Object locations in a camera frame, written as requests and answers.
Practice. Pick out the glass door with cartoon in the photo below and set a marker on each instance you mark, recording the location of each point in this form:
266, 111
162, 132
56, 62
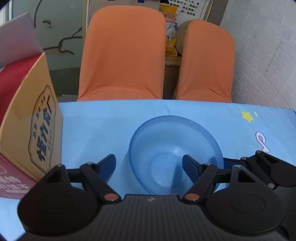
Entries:
58, 26

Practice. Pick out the blue translucent plastic bowl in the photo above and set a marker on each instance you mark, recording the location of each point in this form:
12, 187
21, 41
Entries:
157, 148

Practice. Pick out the red cracker box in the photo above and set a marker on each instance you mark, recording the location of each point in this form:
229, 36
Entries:
31, 120

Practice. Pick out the white poster board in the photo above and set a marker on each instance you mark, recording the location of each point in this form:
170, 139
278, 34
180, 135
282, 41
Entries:
190, 9

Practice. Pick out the orange chair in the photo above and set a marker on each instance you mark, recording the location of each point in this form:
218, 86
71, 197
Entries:
123, 55
207, 66

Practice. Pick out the blue cartoon pig tablecloth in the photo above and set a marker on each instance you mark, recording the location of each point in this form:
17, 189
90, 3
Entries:
243, 209

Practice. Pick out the right orange chair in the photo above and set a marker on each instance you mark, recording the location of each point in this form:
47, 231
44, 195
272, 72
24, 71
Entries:
207, 66

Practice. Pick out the left orange chair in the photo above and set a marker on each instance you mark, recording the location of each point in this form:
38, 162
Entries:
123, 55

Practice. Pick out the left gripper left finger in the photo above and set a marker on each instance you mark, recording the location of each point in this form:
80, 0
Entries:
94, 178

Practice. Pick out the yellow snack bag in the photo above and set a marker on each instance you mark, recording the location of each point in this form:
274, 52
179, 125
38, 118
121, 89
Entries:
170, 14

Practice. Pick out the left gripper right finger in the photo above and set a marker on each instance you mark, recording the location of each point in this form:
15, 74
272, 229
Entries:
204, 177

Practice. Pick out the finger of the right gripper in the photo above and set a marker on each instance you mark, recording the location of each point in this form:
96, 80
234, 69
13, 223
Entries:
229, 163

